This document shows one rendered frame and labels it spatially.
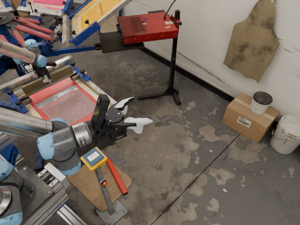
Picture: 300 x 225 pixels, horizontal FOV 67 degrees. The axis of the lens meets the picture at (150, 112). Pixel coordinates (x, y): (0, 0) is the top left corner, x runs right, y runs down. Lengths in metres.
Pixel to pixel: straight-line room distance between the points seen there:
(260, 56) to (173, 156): 1.45
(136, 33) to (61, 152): 1.87
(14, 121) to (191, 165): 2.09
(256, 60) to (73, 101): 1.99
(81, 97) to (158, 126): 1.26
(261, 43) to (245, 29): 0.23
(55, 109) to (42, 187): 0.88
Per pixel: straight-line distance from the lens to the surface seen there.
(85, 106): 1.89
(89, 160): 1.54
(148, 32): 2.46
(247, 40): 2.85
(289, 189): 2.85
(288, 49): 2.76
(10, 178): 1.03
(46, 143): 0.75
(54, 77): 1.99
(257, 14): 2.73
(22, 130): 0.84
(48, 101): 2.02
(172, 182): 2.51
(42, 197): 1.17
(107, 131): 0.78
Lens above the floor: 2.24
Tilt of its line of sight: 47 degrees down
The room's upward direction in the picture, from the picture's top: straight up
